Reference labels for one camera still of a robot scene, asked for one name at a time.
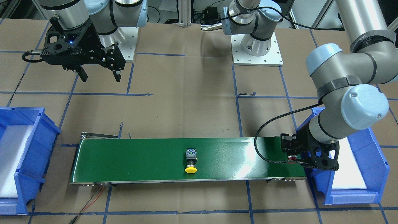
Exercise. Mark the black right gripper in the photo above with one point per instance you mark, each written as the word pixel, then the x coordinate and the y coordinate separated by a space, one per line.
pixel 94 41

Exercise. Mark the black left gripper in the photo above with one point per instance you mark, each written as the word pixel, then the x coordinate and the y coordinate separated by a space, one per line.
pixel 302 139

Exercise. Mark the yellow push button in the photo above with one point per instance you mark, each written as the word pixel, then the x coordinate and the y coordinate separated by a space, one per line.
pixel 191 159

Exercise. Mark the red push button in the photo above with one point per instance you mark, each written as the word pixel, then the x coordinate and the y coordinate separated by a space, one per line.
pixel 292 158

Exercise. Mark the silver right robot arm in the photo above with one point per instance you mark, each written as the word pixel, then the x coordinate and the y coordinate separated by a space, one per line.
pixel 106 15

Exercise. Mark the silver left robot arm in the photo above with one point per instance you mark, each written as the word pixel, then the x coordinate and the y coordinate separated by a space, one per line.
pixel 345 86

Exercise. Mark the white foam pad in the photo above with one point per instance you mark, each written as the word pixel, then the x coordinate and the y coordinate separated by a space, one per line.
pixel 348 176
pixel 12 147

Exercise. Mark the green conveyor belt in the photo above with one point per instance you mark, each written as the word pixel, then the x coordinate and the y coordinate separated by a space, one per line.
pixel 124 161

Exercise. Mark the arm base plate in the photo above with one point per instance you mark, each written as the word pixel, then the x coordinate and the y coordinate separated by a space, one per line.
pixel 251 52
pixel 126 38

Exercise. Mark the aluminium frame post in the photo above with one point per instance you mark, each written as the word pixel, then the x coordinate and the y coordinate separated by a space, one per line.
pixel 184 10

